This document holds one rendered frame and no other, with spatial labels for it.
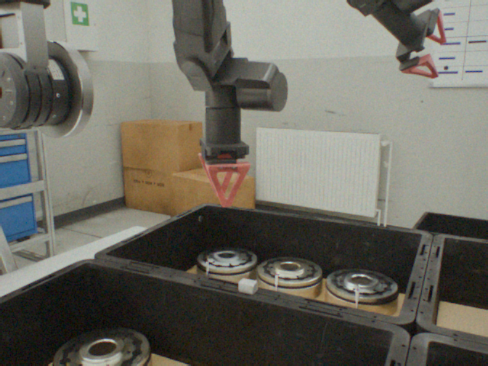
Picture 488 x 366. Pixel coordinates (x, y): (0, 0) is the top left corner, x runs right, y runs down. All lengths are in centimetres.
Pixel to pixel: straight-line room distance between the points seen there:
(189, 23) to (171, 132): 327
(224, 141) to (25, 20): 45
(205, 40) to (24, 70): 43
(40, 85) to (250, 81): 45
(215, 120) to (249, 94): 7
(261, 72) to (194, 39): 11
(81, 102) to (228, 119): 37
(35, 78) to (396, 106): 282
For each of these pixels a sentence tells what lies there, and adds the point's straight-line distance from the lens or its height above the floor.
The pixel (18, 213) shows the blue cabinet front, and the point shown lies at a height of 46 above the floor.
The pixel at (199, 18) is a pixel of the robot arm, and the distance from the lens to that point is 60.
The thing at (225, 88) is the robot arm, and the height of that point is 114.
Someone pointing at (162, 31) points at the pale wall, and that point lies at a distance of 446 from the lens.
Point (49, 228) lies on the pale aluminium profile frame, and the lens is 281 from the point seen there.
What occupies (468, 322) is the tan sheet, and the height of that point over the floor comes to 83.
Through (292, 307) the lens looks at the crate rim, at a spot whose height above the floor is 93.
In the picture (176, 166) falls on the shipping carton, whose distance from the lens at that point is 388.
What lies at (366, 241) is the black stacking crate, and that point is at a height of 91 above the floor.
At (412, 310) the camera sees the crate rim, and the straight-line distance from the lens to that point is 50.
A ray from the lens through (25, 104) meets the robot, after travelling 94.
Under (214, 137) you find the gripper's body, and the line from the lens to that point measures 70.
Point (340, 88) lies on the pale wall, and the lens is 356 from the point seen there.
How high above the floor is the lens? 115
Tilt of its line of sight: 13 degrees down
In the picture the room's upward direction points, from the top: straight up
